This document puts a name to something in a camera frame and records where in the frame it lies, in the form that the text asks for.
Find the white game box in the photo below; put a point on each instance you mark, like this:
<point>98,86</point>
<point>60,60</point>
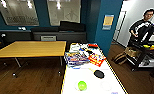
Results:
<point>75,47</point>

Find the flat red item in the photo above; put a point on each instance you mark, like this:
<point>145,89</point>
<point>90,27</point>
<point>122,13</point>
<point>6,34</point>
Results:
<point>92,45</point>

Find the dark sofa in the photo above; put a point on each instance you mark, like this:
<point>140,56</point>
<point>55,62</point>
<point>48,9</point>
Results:
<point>71,28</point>

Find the small white-top table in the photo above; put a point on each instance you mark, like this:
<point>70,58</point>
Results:
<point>89,81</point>

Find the brown floor bag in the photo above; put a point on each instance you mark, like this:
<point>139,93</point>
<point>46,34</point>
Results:
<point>119,58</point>

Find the brown cardboard box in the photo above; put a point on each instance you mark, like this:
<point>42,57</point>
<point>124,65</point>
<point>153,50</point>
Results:
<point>132,52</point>

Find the person in dark shirt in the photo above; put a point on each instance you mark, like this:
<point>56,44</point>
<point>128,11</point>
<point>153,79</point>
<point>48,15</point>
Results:
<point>141,30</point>

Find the small yellow object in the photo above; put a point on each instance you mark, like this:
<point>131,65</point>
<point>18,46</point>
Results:
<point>146,46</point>

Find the black wheeled cart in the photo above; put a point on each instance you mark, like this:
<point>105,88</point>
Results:
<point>148,60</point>

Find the dark wall window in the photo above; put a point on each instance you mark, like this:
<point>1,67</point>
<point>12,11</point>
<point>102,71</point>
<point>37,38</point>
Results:
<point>18,11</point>
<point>64,11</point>

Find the yellow wall notice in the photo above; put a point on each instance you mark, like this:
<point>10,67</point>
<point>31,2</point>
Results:
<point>108,21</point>

